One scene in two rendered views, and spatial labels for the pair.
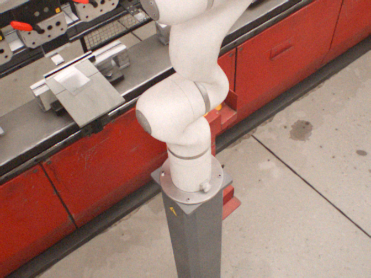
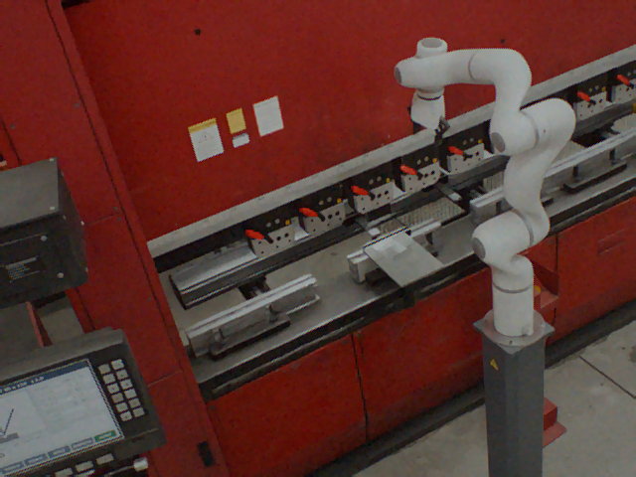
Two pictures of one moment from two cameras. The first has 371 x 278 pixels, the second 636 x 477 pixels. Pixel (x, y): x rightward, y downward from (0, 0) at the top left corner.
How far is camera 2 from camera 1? 1.24 m
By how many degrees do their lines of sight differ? 19
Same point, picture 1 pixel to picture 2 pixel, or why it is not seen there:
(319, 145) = not seen: outside the picture
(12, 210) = (316, 387)
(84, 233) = (373, 450)
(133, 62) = (446, 241)
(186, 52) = (518, 182)
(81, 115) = (402, 277)
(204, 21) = (531, 159)
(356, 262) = not seen: outside the picture
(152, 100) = (487, 228)
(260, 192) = (591, 419)
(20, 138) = (336, 304)
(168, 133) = (499, 256)
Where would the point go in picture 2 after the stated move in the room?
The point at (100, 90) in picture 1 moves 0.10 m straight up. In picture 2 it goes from (419, 257) to (416, 236)
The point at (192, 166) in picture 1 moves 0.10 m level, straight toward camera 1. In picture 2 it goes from (516, 302) to (519, 325)
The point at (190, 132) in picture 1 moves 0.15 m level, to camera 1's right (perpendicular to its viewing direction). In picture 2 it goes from (515, 264) to (568, 261)
